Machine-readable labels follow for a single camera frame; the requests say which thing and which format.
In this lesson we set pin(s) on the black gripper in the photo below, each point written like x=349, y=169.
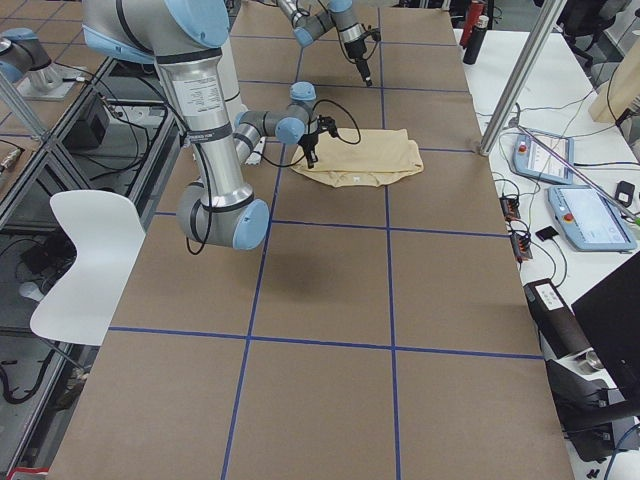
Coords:
x=308, y=145
x=356, y=51

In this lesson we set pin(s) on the cream long-sleeve graphic shirt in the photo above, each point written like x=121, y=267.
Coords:
x=382, y=157

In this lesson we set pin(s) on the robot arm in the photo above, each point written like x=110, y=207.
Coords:
x=184, y=40
x=333, y=15

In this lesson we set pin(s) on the black bottle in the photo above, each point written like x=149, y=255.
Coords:
x=475, y=40

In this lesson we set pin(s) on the teach pendant far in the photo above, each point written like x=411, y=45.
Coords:
x=530, y=160

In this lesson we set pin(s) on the teach pendant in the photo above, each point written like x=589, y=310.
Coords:
x=530, y=160
x=589, y=222

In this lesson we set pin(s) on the white plastic chair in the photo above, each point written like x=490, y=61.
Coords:
x=107, y=234

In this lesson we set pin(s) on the teach pendant near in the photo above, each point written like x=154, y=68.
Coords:
x=589, y=222

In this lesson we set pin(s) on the brown black box device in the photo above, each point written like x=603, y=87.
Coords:
x=561, y=335

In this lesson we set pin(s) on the black monitor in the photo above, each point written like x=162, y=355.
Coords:
x=608, y=315

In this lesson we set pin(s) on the aluminium frame post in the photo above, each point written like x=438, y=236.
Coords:
x=529, y=54

